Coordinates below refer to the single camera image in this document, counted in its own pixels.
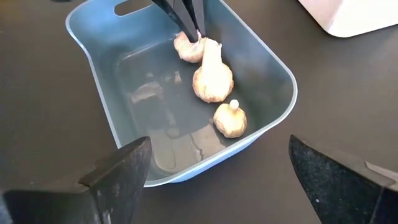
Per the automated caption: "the blue plastic basket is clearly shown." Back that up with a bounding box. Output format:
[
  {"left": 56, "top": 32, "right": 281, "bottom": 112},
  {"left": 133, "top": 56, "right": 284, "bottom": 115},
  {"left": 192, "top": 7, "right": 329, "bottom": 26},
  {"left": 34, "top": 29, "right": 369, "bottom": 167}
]
[{"left": 65, "top": 0, "right": 299, "bottom": 188}]

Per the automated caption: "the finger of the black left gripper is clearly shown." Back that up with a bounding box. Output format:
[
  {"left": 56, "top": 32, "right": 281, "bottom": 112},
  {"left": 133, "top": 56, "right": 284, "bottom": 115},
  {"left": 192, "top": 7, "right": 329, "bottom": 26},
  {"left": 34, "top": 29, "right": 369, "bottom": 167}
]
[
  {"left": 151, "top": 0, "right": 200, "bottom": 44},
  {"left": 183, "top": 0, "right": 206, "bottom": 37}
]

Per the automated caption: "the white plastic basket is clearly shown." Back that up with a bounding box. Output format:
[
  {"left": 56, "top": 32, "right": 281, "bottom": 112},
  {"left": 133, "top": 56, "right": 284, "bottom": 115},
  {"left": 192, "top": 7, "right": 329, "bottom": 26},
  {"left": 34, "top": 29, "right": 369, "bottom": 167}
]
[{"left": 297, "top": 0, "right": 398, "bottom": 39}]

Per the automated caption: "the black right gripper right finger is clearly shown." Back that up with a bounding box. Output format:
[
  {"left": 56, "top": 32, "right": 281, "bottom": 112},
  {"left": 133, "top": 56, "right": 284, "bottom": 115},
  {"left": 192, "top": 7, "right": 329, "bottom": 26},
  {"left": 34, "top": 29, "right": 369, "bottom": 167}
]
[{"left": 288, "top": 134, "right": 398, "bottom": 224}]

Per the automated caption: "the white toy garlic bulb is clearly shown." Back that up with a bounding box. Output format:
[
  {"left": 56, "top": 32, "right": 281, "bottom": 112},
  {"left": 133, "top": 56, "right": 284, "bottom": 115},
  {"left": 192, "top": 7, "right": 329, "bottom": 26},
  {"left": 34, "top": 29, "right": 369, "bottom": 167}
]
[
  {"left": 192, "top": 37, "right": 234, "bottom": 104},
  {"left": 213, "top": 99, "right": 248, "bottom": 139},
  {"left": 173, "top": 30, "right": 208, "bottom": 64}
]

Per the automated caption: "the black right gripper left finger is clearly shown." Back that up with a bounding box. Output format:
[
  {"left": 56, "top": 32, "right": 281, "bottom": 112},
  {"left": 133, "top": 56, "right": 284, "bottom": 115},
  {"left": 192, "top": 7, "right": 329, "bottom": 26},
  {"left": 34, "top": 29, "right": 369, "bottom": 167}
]
[{"left": 2, "top": 136, "right": 153, "bottom": 224}]

